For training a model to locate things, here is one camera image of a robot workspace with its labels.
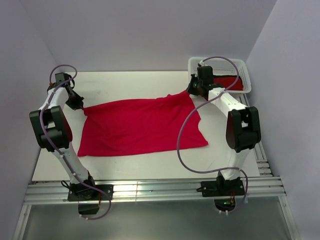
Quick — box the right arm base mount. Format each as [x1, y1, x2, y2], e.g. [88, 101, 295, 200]
[196, 173, 246, 213]

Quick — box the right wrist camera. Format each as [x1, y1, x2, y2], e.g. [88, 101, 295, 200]
[197, 65, 214, 85]

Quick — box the aluminium table frame rail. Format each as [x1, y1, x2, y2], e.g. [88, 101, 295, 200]
[12, 94, 301, 240]

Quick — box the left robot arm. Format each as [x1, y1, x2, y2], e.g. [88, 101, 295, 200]
[29, 86, 98, 200]

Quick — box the white plastic basket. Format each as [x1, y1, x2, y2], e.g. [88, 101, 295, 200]
[188, 57, 252, 96]

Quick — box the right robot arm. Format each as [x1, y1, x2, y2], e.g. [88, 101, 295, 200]
[187, 74, 261, 195]

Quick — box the red t-shirt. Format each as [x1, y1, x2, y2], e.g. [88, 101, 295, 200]
[213, 77, 244, 91]
[77, 91, 208, 157]

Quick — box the rolled red t-shirt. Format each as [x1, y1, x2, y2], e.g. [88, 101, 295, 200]
[213, 77, 244, 91]

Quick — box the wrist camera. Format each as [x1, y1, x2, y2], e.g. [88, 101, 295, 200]
[197, 65, 214, 85]
[49, 72, 75, 89]

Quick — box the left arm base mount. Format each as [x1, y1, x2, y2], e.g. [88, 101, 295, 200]
[67, 183, 114, 217]

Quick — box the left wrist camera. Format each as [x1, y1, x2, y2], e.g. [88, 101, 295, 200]
[49, 72, 75, 89]

